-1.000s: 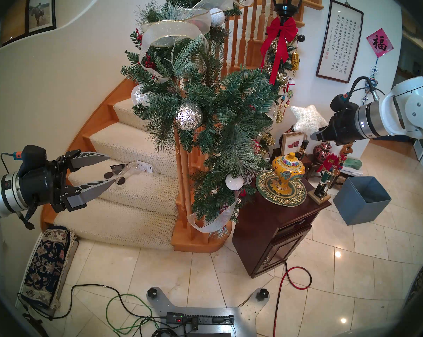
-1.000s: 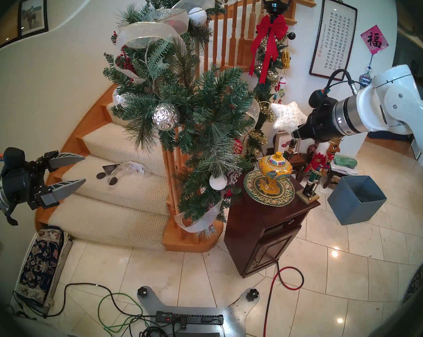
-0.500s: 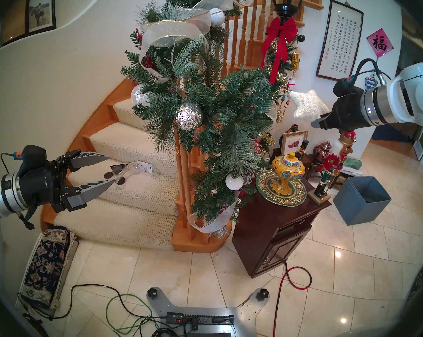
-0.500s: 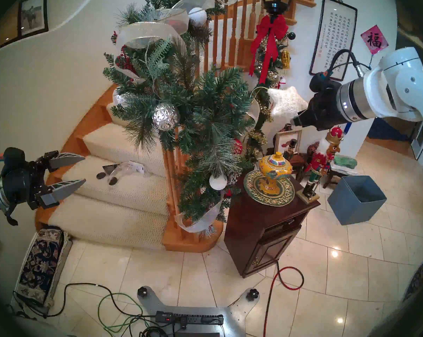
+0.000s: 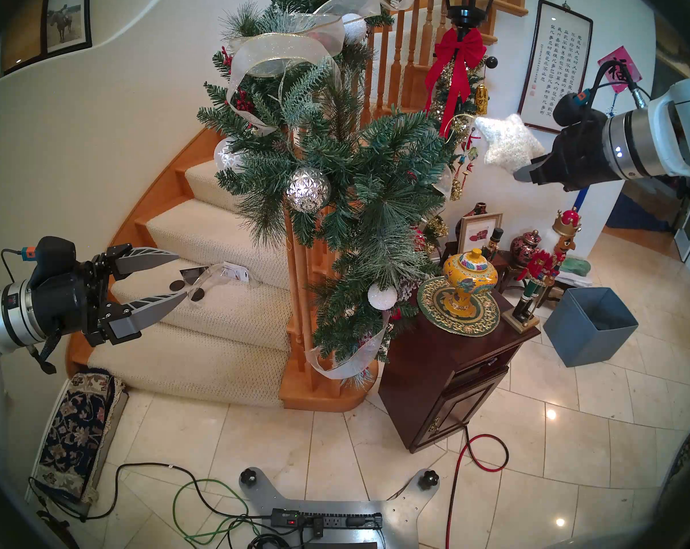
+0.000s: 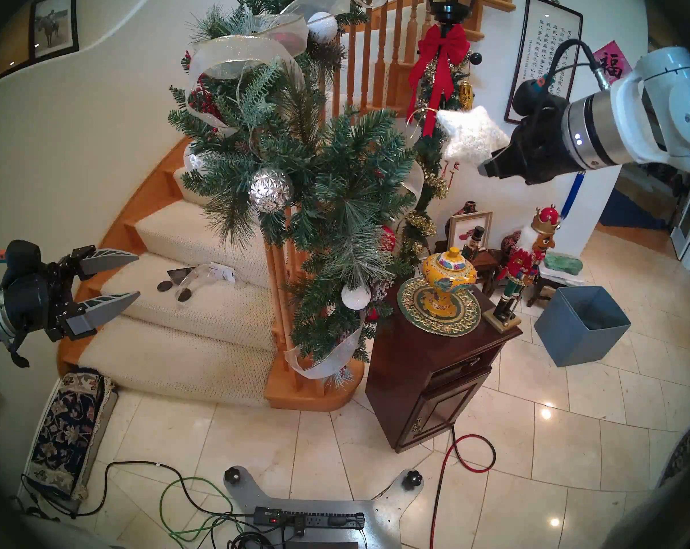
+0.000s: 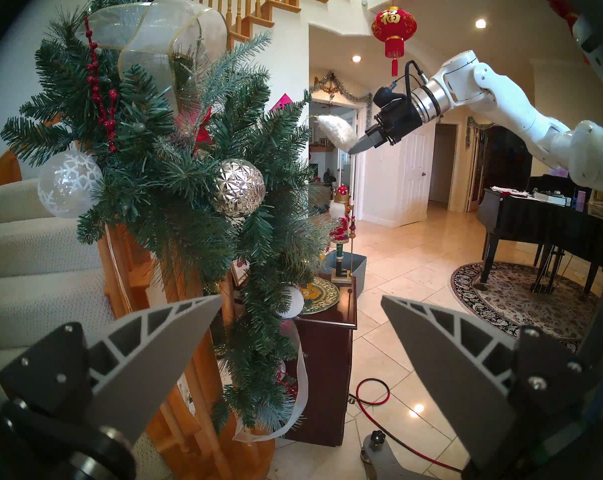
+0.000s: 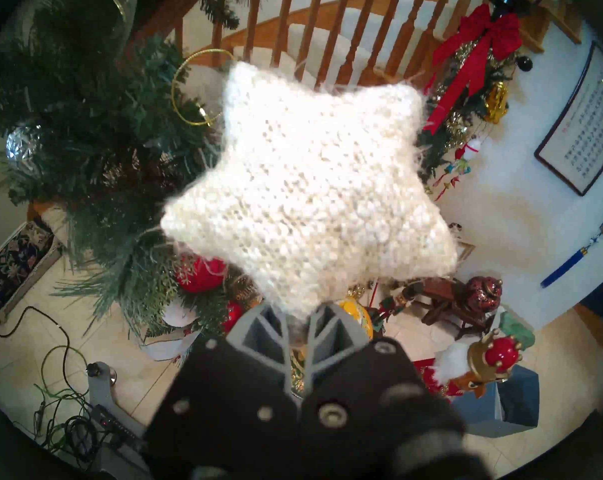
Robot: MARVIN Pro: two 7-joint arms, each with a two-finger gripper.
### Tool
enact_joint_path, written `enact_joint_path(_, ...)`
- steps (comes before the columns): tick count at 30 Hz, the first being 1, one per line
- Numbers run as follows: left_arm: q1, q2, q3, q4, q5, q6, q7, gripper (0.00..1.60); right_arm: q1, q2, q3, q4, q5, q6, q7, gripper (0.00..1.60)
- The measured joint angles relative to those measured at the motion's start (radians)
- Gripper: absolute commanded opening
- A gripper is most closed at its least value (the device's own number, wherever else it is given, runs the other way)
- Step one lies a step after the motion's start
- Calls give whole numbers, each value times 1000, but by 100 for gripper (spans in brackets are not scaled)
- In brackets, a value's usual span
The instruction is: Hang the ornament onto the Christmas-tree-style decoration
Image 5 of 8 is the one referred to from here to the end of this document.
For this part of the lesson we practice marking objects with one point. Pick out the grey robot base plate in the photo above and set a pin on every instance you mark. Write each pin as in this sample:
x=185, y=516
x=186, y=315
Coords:
x=402, y=513

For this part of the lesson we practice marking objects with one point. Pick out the dark red cloisonne jar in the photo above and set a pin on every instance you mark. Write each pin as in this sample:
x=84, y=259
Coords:
x=525, y=247

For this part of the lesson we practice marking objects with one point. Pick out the green jade carving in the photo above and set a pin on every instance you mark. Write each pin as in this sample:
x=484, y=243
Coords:
x=577, y=266

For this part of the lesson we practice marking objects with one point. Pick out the white glitter ball ornament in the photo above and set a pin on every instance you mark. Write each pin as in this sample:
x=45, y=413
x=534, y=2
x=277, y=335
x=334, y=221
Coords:
x=383, y=297

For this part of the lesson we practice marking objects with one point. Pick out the dark red vase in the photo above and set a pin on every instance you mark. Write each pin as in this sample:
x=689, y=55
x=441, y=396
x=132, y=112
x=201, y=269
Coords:
x=479, y=208

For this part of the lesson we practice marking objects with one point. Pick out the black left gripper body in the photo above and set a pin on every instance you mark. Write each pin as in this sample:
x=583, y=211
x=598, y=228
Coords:
x=64, y=302

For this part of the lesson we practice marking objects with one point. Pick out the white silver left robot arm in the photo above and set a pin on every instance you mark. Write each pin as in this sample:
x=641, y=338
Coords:
x=7, y=319

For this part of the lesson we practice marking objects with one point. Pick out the red velvet bow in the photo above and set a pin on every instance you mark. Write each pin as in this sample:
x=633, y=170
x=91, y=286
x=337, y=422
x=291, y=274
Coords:
x=459, y=56

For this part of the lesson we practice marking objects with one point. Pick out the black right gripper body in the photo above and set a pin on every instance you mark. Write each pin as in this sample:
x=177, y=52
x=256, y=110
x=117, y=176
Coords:
x=579, y=153

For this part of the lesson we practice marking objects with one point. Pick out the yellow porcelain lidded jar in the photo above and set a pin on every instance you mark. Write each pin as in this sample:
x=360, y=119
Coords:
x=470, y=273

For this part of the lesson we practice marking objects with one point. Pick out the red fu charm blue tassel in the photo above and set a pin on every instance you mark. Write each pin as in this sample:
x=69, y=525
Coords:
x=628, y=73

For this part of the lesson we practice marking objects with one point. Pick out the white glitter star ornament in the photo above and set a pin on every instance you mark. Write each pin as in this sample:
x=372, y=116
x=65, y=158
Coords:
x=511, y=142

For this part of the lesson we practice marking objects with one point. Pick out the black power strip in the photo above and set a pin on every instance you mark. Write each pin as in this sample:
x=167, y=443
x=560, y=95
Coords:
x=333, y=520

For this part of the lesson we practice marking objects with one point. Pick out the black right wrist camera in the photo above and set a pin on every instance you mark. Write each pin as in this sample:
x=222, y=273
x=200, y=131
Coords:
x=571, y=110

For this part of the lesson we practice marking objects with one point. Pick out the small black ball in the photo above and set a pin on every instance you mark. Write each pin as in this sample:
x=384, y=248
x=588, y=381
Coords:
x=491, y=62

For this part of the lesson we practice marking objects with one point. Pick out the silver faceted ball ornament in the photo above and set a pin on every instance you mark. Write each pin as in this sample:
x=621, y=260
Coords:
x=308, y=190

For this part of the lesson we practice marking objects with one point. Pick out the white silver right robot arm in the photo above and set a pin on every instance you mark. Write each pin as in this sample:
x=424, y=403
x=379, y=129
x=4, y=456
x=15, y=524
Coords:
x=659, y=130

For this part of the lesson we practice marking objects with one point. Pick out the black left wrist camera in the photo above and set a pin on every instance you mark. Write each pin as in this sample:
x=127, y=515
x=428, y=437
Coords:
x=53, y=256

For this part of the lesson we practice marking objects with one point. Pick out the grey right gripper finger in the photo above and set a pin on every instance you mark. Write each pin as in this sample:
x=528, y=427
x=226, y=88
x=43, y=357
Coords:
x=529, y=174

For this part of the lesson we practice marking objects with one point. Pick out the clear silver ball ornament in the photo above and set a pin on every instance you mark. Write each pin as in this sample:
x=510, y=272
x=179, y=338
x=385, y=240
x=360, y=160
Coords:
x=226, y=156

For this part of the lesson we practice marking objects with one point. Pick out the small dark wooden stool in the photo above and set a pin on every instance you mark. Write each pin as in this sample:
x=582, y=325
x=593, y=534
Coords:
x=508, y=270

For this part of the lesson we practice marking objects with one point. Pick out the folded patterned rug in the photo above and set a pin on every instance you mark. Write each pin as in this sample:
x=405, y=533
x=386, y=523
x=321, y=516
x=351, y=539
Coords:
x=73, y=433

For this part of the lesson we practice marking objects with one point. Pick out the tall red crowned nutcracker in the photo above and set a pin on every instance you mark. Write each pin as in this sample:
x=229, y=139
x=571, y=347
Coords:
x=542, y=267

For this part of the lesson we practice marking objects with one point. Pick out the green gold round plate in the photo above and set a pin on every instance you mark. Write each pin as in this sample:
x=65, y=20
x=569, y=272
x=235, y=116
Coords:
x=436, y=305

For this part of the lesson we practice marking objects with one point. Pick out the silver frosted pine cone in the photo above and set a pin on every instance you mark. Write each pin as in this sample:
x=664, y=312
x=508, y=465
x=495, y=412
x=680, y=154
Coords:
x=407, y=290

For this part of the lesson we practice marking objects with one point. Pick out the framed horse photo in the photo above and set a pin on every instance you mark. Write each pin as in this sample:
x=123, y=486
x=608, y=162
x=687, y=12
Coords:
x=66, y=19

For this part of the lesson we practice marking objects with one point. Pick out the red ball ornament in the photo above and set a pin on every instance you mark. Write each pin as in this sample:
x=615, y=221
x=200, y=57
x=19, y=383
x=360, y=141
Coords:
x=418, y=239

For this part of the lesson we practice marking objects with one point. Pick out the carpeted wooden staircase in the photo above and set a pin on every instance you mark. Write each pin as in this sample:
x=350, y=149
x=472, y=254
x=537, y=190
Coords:
x=219, y=239

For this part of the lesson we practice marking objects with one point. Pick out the clear safety glasses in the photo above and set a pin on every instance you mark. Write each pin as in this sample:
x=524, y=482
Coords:
x=219, y=273

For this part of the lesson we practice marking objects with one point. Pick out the black lantern lamp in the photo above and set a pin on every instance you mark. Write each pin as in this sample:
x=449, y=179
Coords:
x=471, y=2

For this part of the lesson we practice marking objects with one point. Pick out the gold bell ornament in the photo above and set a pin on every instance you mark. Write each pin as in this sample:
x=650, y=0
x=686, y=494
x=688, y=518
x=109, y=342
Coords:
x=481, y=99

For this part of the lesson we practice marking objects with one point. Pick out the framed calligraphy scroll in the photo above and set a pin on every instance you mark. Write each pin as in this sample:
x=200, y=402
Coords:
x=554, y=56

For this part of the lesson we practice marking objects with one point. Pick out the blue grey square bin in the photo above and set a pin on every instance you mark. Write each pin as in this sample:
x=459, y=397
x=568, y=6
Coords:
x=585, y=336

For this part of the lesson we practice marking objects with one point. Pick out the dark wooden picture frame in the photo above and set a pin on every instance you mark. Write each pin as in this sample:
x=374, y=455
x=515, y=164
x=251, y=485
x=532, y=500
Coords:
x=24, y=33

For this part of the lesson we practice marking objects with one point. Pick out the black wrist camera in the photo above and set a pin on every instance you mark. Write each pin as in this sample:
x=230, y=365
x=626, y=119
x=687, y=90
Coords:
x=571, y=110
x=53, y=256

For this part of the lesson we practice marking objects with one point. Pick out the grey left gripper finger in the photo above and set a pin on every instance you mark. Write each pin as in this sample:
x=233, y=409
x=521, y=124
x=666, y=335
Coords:
x=133, y=319
x=145, y=259

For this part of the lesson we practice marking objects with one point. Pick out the black base plate knob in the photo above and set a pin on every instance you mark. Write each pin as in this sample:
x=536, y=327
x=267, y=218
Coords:
x=248, y=477
x=428, y=479

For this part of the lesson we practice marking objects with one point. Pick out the large white ball ornament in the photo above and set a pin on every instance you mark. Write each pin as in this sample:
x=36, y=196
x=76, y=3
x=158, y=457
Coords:
x=354, y=28

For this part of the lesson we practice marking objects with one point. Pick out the gold tinsel lamp garland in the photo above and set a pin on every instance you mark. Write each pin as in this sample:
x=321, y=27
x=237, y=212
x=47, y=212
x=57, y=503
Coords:
x=459, y=96

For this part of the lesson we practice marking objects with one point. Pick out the sheer white gold-edged ribbon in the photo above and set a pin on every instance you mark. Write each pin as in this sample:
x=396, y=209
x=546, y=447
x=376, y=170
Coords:
x=282, y=44

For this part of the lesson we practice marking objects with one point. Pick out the small black-hat nutcracker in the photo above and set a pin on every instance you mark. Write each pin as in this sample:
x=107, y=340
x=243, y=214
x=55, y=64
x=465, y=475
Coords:
x=492, y=245

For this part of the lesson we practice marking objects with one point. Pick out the dark wood cabinet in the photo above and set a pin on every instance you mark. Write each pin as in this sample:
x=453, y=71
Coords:
x=431, y=382

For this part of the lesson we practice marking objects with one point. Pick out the small white picture frame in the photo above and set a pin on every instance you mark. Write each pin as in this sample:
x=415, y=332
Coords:
x=478, y=233

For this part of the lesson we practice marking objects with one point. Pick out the green pine garland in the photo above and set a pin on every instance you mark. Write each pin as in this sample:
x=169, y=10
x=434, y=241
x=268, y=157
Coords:
x=379, y=176

